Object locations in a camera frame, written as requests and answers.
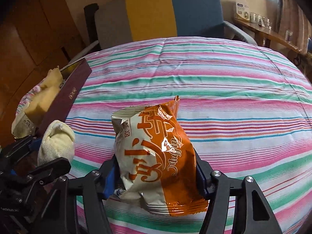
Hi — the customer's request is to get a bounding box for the pink curtain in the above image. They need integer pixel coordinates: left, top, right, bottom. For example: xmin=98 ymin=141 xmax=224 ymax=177
xmin=279 ymin=0 xmax=311 ymax=55

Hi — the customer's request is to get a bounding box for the large yellow sponge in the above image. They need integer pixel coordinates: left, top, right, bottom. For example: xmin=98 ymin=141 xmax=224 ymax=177
xmin=25 ymin=86 xmax=60 ymax=127

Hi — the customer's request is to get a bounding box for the white product box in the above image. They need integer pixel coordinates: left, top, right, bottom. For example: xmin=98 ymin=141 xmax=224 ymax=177
xmin=234 ymin=0 xmax=250 ymax=22

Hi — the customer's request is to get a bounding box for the tricolour armchair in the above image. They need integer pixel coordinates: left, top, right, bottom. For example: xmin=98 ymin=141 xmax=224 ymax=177
xmin=71 ymin=0 xmax=256 ymax=62

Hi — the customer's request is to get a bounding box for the wooden side table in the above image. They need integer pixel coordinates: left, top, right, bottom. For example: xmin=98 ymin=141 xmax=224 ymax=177
xmin=233 ymin=19 xmax=307 ymax=55

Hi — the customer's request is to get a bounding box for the small white box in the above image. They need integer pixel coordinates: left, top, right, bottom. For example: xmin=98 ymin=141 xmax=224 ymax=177
xmin=11 ymin=112 xmax=36 ymax=139

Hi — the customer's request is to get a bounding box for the snack bag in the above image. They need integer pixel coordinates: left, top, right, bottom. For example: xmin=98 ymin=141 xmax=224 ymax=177
xmin=111 ymin=96 xmax=208 ymax=217

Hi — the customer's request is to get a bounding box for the small yellow sponge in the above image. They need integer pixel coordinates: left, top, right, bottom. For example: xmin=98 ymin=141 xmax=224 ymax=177
xmin=40 ymin=67 xmax=63 ymax=89

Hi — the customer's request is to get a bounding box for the gold maroon gift box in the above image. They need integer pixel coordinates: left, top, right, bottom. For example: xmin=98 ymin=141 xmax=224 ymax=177
xmin=35 ymin=58 xmax=91 ymax=137

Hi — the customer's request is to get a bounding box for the striped tablecloth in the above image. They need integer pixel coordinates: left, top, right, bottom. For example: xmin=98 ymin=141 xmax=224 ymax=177
xmin=15 ymin=36 xmax=312 ymax=234

